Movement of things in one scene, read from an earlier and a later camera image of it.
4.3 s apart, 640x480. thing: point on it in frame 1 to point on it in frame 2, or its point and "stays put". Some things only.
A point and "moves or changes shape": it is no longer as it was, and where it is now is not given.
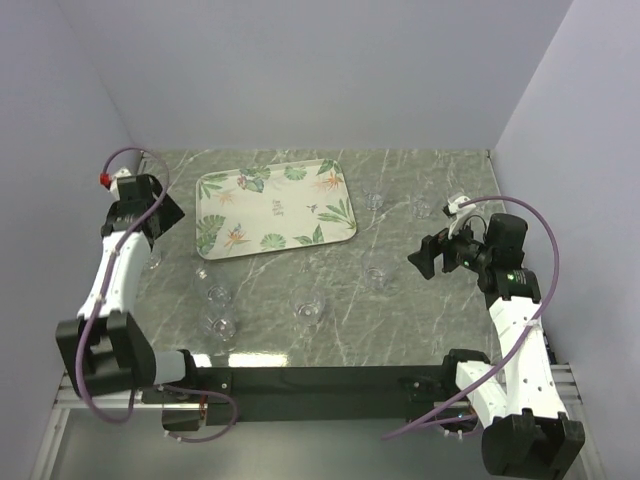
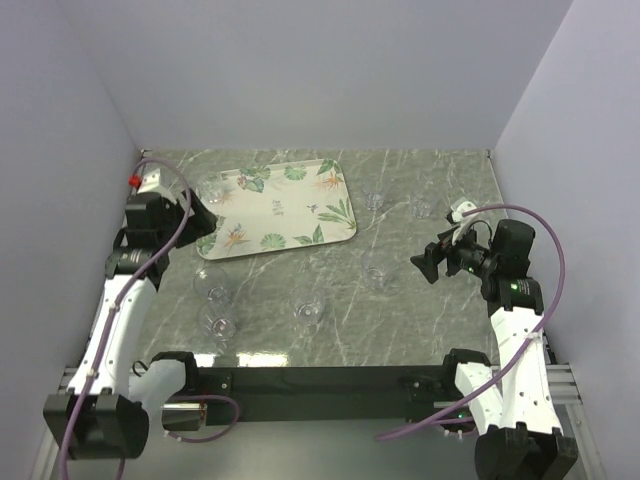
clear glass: x=152 y=260 moves or changes shape
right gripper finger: x=450 y=259 stays put
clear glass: x=377 y=272 stays put
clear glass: x=307 y=305 stays put
